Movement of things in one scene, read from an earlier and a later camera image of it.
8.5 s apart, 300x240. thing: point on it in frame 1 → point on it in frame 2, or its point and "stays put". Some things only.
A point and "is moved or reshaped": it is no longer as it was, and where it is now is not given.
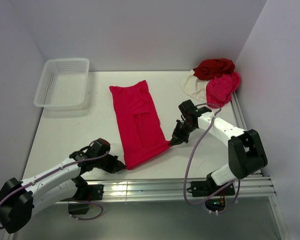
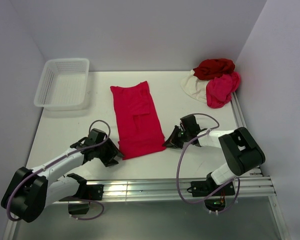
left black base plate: (95, 192) stays put
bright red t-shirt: (142, 134) is moved or reshaped
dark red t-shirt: (209, 69) stays put
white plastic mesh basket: (63, 84) stays put
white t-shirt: (194, 87) stays put
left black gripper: (114, 164) → (112, 151)
